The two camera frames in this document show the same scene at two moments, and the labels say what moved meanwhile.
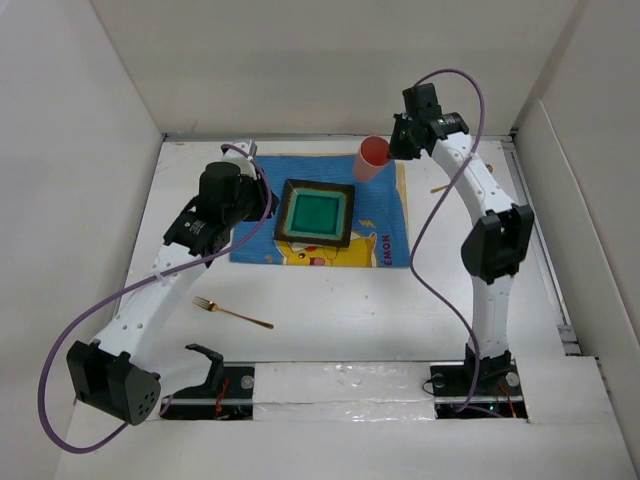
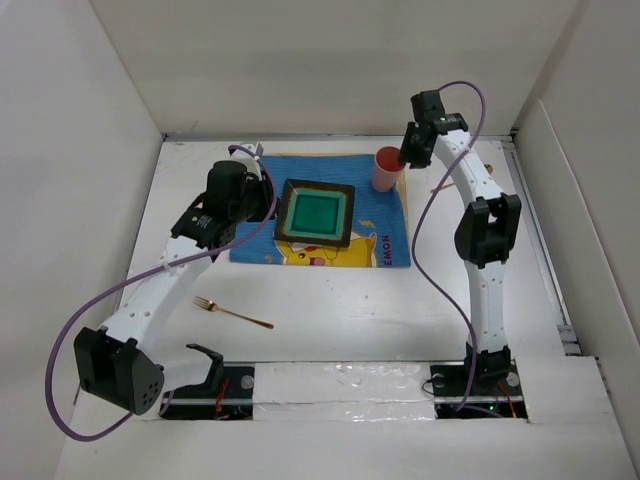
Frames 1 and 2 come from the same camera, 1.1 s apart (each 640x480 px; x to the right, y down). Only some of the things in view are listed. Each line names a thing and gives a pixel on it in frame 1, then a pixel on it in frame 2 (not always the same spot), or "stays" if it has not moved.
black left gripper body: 252,204 stays
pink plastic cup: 374,153 -> 387,169
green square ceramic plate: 316,213 stays
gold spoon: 488,166 stays
